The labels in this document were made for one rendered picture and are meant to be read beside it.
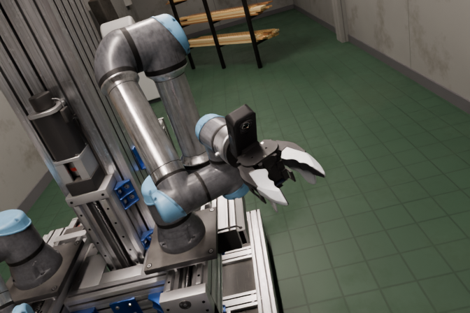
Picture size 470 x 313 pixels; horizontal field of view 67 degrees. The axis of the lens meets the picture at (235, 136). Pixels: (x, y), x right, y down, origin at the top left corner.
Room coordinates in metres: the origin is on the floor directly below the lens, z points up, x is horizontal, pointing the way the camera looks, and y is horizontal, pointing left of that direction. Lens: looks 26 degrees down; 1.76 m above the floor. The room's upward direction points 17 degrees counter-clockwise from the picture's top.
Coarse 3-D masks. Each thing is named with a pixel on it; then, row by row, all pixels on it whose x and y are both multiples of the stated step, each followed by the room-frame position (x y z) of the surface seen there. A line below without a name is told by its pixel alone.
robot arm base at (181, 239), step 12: (192, 216) 0.88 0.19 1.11; (168, 228) 0.84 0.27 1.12; (180, 228) 0.84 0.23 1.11; (192, 228) 0.85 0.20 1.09; (204, 228) 0.89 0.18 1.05; (168, 240) 0.84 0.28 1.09; (180, 240) 0.83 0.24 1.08; (192, 240) 0.83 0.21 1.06; (168, 252) 0.83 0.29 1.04; (180, 252) 0.82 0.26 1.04
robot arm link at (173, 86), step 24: (144, 24) 0.91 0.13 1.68; (168, 24) 0.91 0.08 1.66; (144, 48) 0.87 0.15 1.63; (168, 48) 0.89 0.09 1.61; (144, 72) 0.93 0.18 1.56; (168, 72) 0.89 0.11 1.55; (168, 96) 0.91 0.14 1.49; (192, 96) 0.94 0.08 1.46; (192, 120) 0.91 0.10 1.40; (192, 144) 0.90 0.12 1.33; (192, 168) 0.89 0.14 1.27
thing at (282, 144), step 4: (276, 140) 0.54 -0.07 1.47; (280, 140) 0.53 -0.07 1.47; (280, 144) 0.52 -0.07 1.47; (284, 144) 0.52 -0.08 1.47; (288, 144) 0.51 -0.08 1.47; (292, 144) 0.51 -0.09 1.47; (296, 144) 0.50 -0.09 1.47; (280, 148) 0.51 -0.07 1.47; (284, 148) 0.51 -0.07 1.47; (292, 148) 0.50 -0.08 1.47; (296, 148) 0.49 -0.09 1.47; (300, 148) 0.49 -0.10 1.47; (276, 152) 0.51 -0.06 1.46; (280, 152) 0.51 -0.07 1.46
